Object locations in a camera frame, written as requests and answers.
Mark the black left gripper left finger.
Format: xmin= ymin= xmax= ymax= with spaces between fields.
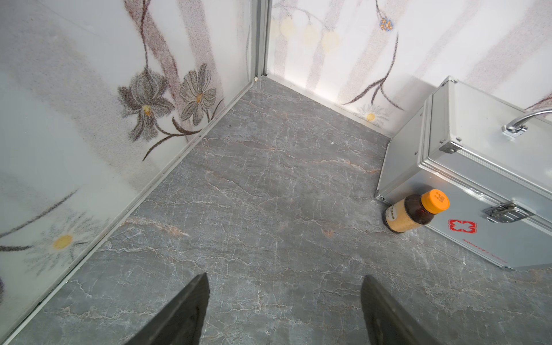
xmin=127 ymin=273 xmax=210 ymax=345

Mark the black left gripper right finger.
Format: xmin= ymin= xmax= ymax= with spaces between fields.
xmin=360 ymin=275 xmax=439 ymax=345

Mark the brown bottle orange cap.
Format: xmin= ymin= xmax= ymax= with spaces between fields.
xmin=382 ymin=189 xmax=451 ymax=234

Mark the silver metal first-aid case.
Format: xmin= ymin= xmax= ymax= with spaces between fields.
xmin=375 ymin=76 xmax=551 ymax=270

